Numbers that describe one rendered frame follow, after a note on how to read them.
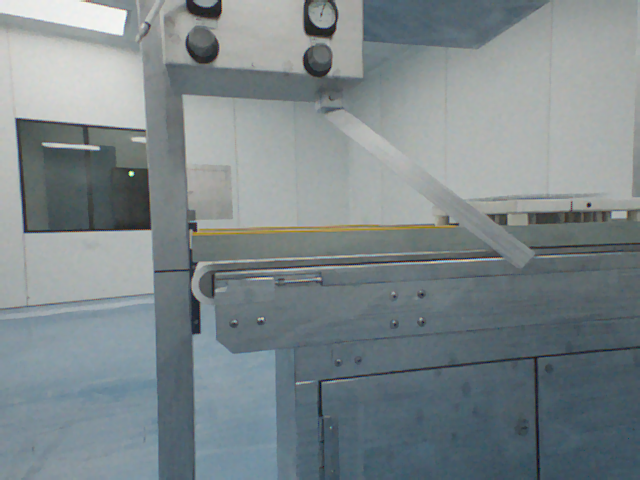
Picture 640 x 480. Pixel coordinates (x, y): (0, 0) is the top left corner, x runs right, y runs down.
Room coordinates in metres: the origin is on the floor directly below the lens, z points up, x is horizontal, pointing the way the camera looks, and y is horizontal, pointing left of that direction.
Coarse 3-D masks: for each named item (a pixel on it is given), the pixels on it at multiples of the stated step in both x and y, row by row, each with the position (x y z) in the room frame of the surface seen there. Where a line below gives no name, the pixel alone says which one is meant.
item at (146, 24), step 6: (156, 0) 0.43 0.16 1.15; (162, 0) 0.43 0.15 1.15; (156, 6) 0.43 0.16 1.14; (150, 12) 0.43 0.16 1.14; (156, 12) 0.43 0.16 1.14; (150, 18) 0.43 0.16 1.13; (144, 24) 0.43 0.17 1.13; (150, 24) 0.43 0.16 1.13; (138, 30) 0.43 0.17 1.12; (144, 30) 0.43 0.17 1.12; (138, 36) 0.43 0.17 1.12; (144, 36) 0.43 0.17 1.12; (138, 42) 0.43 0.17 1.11
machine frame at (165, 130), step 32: (160, 32) 0.76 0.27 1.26; (160, 64) 0.76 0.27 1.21; (160, 96) 0.76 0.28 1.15; (160, 128) 0.76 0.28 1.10; (160, 160) 0.76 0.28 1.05; (160, 192) 0.76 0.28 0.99; (160, 224) 0.76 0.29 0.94; (160, 256) 0.76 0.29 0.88; (160, 288) 0.76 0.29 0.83; (160, 320) 0.76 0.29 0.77; (160, 352) 0.75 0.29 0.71; (192, 352) 0.78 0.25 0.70; (160, 384) 0.75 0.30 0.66; (192, 384) 0.77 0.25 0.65; (160, 416) 0.75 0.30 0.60; (192, 416) 0.77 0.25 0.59; (160, 448) 0.75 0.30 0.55; (192, 448) 0.77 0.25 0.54
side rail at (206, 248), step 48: (192, 240) 0.50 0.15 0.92; (240, 240) 0.51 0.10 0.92; (288, 240) 0.52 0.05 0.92; (336, 240) 0.54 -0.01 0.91; (384, 240) 0.56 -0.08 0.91; (432, 240) 0.57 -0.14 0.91; (480, 240) 0.59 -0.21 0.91; (528, 240) 0.61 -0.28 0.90; (576, 240) 0.63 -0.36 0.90; (624, 240) 0.65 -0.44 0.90
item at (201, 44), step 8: (200, 24) 0.47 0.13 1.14; (208, 24) 0.47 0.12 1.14; (192, 32) 0.45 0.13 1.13; (200, 32) 0.45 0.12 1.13; (208, 32) 0.45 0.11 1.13; (192, 40) 0.45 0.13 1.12; (200, 40) 0.45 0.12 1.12; (208, 40) 0.45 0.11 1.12; (216, 40) 0.47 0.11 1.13; (192, 48) 0.46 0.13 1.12; (200, 48) 0.45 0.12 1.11; (208, 48) 0.45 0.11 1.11; (216, 48) 0.47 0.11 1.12; (192, 56) 0.46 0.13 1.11; (200, 56) 0.46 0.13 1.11; (208, 56) 0.47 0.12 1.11; (216, 56) 0.47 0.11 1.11
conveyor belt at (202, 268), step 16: (320, 256) 0.58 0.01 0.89; (336, 256) 0.57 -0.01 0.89; (352, 256) 0.57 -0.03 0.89; (368, 256) 0.57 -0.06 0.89; (384, 256) 0.57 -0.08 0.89; (400, 256) 0.58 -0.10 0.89; (416, 256) 0.59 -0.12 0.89; (432, 256) 0.59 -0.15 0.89; (448, 256) 0.60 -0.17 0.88; (464, 256) 0.60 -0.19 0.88; (480, 256) 0.61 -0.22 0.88; (496, 256) 0.62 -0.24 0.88; (192, 288) 0.51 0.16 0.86; (208, 304) 0.52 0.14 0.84
